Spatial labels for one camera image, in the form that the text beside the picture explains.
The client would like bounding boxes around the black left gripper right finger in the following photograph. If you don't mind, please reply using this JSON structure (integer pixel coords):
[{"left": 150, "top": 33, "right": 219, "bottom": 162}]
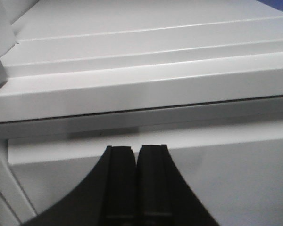
[{"left": 137, "top": 145, "right": 218, "bottom": 226}]

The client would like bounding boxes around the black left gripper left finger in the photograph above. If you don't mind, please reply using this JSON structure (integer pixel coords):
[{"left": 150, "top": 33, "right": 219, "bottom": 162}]
[{"left": 25, "top": 146, "right": 137, "bottom": 226}]

